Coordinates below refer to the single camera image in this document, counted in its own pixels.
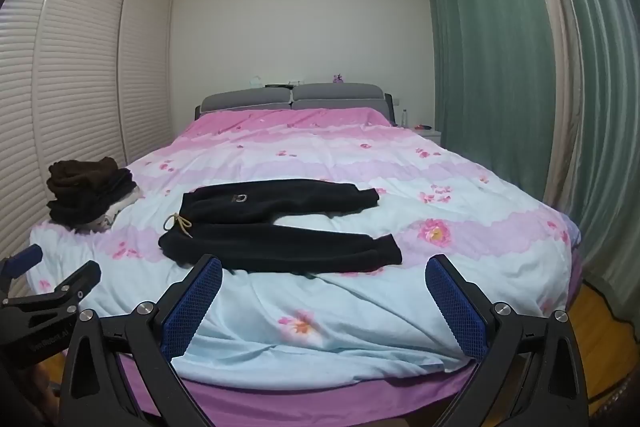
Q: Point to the stack of black folded clothes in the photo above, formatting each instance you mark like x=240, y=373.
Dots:
x=85, y=204

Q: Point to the green curtain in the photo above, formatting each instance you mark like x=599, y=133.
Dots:
x=485, y=67
x=605, y=107

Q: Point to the grey padded headboard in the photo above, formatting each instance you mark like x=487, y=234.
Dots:
x=300, y=96

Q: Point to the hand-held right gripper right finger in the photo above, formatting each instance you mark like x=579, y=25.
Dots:
x=457, y=307

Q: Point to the beige curtain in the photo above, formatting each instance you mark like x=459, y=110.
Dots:
x=555, y=82

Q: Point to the white nightstand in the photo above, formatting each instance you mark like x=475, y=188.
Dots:
x=429, y=136

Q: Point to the white louvered wardrobe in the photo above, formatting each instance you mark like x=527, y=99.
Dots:
x=75, y=82

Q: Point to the clear plastic bottle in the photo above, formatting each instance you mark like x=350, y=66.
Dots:
x=404, y=118

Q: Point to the dark flat object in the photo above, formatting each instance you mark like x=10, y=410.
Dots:
x=279, y=85

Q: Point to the white printed garment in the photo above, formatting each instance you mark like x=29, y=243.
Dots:
x=117, y=212

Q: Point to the brown fleece folded garment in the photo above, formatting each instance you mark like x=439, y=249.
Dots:
x=80, y=172

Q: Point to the purple bed sheet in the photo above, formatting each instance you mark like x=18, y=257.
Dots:
x=310, y=399

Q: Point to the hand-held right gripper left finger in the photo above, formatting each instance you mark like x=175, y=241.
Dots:
x=192, y=307

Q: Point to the pink floral blanket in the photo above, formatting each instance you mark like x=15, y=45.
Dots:
x=350, y=167

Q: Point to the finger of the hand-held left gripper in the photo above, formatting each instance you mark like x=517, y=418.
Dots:
x=24, y=258
x=75, y=281

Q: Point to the purple toy figure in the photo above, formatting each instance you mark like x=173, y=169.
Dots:
x=338, y=79

